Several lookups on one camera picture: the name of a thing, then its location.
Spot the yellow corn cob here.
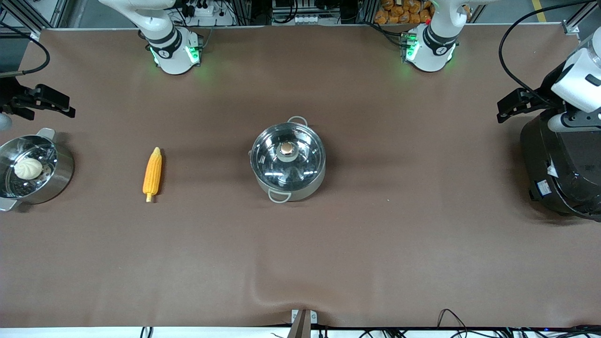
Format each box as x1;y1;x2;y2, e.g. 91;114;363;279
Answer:
142;147;163;203

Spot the glass pot lid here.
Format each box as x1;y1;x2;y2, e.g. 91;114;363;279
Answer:
250;123;326;184

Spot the steel steamer pot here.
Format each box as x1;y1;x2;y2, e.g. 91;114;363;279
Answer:
0;128;75;212

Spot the white steamed bun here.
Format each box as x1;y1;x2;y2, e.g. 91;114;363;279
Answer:
14;157;44;180

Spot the black rice cooker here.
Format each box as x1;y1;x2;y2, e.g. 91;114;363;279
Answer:
520;110;601;221

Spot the bag of orange bread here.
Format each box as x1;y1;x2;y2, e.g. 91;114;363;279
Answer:
374;0;472;25

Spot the white power strip with plugs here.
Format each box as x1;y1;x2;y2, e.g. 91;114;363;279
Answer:
181;0;235;26

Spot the silver aluminium frame rail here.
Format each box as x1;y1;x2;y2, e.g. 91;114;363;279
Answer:
562;5;601;36
0;0;69;38

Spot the thin black cable loop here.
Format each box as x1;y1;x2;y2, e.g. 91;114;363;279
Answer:
438;308;471;332

